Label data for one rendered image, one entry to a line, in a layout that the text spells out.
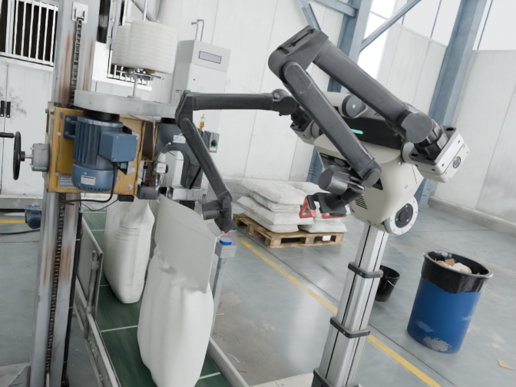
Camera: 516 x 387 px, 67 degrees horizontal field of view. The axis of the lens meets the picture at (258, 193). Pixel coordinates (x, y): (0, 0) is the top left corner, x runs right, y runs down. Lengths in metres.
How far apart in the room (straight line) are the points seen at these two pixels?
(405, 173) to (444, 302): 2.00
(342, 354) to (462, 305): 1.67
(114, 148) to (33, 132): 3.03
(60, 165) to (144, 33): 0.58
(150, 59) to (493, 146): 8.66
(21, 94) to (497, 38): 8.86
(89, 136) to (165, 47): 0.39
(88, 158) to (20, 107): 2.91
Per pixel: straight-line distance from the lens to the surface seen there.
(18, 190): 4.47
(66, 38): 1.65
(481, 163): 9.64
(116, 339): 1.94
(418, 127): 1.07
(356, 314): 1.66
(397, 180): 1.30
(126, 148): 1.39
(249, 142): 6.69
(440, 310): 3.25
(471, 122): 9.87
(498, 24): 10.25
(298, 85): 0.86
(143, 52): 1.45
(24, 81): 4.31
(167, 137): 1.70
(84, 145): 1.44
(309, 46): 0.87
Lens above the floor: 1.48
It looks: 12 degrees down
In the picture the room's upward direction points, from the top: 11 degrees clockwise
